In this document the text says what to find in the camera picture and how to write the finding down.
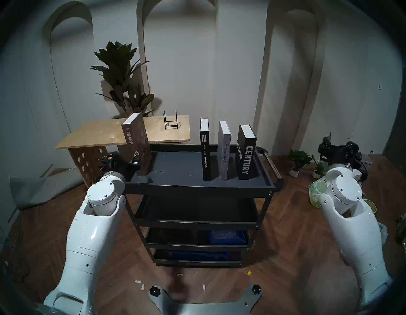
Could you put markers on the small bushy potted plant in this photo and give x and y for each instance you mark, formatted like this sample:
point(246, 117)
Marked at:
point(299, 157)

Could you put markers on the dark grey utility cart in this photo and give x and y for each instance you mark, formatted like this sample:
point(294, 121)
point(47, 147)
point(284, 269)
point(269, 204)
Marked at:
point(190, 171)

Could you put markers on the large dark leafy plant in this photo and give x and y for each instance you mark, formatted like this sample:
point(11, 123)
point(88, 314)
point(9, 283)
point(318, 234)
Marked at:
point(119, 66)

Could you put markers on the grey metal robot base plate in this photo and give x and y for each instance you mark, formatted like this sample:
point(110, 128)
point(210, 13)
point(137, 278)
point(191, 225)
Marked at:
point(206, 308)

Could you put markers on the tall blue plastic bin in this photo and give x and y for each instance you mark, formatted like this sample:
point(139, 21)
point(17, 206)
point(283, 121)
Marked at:
point(226, 237)

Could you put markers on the green-lined waste basket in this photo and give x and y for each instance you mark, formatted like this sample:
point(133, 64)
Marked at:
point(315, 193)

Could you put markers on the black Century book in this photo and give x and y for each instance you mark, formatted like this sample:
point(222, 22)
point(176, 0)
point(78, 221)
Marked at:
point(245, 155)

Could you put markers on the small thin potted plant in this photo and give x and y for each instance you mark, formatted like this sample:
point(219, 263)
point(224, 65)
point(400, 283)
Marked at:
point(317, 173)

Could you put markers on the grey Discontent book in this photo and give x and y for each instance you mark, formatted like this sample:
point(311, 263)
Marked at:
point(224, 149)

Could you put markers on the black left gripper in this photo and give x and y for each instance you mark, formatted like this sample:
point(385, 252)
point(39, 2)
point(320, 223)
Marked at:
point(119, 163)

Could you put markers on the black Fashion book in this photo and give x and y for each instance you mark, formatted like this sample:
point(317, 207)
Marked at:
point(205, 152)

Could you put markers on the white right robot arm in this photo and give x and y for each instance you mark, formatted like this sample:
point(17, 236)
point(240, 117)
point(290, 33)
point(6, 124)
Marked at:
point(355, 222)

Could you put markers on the yellow plastic bucket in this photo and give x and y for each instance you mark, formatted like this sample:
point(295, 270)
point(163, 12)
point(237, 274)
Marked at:
point(371, 204)

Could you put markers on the grey rolled floor mat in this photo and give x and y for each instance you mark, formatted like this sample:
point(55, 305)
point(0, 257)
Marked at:
point(31, 190)

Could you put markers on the brown Homes book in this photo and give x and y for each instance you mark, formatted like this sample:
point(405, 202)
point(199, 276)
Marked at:
point(139, 143)

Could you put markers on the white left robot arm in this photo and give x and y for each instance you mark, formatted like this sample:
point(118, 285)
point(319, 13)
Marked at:
point(92, 228)

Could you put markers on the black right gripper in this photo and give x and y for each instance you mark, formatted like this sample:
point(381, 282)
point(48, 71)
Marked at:
point(341, 154)

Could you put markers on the light wooden table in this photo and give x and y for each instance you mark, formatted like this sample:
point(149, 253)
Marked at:
point(95, 133)

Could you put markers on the white bin with bag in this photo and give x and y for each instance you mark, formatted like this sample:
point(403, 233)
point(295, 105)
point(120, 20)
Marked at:
point(383, 231)

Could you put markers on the black star knob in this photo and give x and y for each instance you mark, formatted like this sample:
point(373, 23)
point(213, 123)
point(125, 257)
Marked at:
point(154, 291)
point(256, 289)

